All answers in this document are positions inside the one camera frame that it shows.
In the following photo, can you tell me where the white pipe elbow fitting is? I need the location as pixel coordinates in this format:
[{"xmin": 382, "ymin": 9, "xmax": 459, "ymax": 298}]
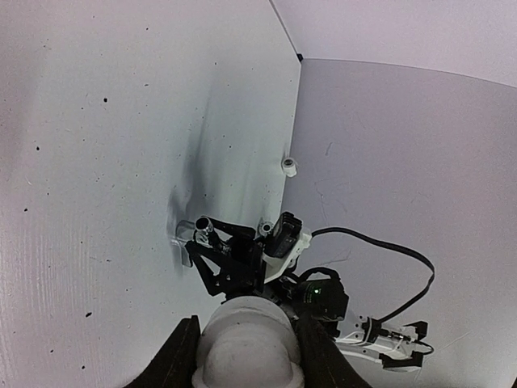
[{"xmin": 191, "ymin": 297, "xmax": 305, "ymax": 388}]

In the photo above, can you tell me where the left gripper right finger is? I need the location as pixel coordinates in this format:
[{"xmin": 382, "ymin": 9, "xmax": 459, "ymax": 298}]
[{"xmin": 294, "ymin": 313, "xmax": 371, "ymax": 388}]

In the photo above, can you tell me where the small white pipe fitting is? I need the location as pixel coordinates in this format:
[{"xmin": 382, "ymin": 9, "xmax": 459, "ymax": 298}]
[{"xmin": 281, "ymin": 157, "xmax": 297, "ymax": 178}]

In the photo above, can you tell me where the right camera black cable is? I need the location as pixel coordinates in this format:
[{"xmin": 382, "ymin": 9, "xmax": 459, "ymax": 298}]
[{"xmin": 310, "ymin": 226, "xmax": 436, "ymax": 324}]

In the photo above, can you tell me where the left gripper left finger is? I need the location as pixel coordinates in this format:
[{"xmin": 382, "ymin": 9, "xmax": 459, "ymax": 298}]
[{"xmin": 125, "ymin": 315, "xmax": 200, "ymax": 388}]

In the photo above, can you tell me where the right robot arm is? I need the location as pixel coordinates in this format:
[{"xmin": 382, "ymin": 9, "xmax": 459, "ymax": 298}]
[{"xmin": 175, "ymin": 212, "xmax": 434, "ymax": 372}]

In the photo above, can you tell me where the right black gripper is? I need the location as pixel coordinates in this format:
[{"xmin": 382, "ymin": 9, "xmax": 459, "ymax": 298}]
[{"xmin": 186, "ymin": 216, "xmax": 349, "ymax": 323}]

